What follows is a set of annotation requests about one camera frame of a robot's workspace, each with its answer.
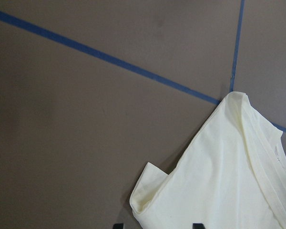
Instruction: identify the cream long-sleeve cat shirt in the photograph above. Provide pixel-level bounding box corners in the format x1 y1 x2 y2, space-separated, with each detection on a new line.
130 92 286 229

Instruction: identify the blue tape line crosswise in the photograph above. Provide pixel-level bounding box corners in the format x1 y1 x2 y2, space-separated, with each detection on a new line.
0 7 286 136

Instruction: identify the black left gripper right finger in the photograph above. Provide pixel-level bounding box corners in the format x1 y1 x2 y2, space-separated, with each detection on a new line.
193 223 203 229

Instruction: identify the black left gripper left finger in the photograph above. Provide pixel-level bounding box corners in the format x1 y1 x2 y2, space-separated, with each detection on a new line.
113 223 124 229

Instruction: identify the blue tape line lengthwise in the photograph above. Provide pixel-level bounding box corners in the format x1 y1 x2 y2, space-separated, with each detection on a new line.
229 0 245 92

